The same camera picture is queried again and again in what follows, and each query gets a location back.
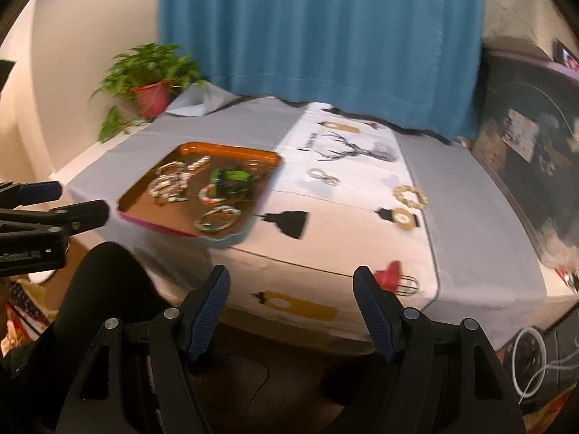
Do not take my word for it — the red plant pot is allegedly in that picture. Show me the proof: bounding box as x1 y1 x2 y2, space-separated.
131 80 172 120

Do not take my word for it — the red patterned bag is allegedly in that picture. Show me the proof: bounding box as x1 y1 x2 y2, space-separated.
1 281 50 357

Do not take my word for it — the thin silver bead bracelet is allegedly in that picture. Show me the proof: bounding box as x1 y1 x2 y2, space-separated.
154 161 187 179

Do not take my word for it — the beige fabric storage box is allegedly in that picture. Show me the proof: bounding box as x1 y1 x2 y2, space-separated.
482 0 578 60

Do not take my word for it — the red white bead bracelet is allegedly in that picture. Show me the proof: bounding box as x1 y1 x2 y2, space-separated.
197 183 230 206

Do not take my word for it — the green black smartwatch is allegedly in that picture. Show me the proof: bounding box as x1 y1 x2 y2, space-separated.
209 169 253 199

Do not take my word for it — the white deer print runner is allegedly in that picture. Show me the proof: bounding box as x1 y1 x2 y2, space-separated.
212 98 438 345

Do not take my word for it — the grey tablecloth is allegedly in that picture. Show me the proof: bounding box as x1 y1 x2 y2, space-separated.
67 81 566 354

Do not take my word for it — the orange metal tray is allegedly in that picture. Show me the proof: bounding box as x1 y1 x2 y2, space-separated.
117 142 283 248

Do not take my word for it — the blue curtain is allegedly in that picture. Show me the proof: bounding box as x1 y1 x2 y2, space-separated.
158 0 484 140

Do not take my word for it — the dark glass cabinet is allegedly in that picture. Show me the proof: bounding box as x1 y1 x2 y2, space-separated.
472 51 578 271

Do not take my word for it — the green potted plant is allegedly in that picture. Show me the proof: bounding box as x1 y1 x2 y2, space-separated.
93 42 207 122

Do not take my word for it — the clear crystal heart bracelet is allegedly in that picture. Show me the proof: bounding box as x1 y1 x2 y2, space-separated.
147 173 191 204

